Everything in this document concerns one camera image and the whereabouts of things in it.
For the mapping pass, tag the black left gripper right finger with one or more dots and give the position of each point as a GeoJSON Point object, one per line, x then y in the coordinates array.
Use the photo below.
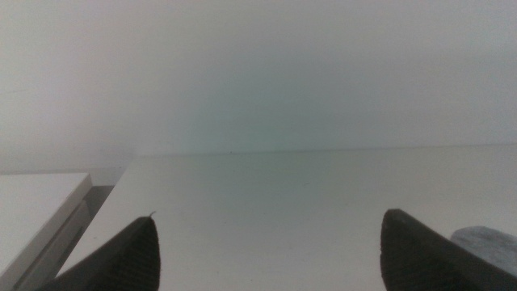
{"type": "Point", "coordinates": [420, 262]}

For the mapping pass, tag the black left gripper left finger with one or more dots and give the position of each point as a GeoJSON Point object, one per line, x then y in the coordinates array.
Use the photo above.
{"type": "Point", "coordinates": [125, 262]}

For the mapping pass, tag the grey crumpled cloth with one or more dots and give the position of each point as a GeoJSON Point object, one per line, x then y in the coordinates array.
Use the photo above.
{"type": "Point", "coordinates": [490, 244]}

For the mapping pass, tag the white side table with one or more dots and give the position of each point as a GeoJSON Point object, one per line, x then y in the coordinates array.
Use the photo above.
{"type": "Point", "coordinates": [32, 214]}

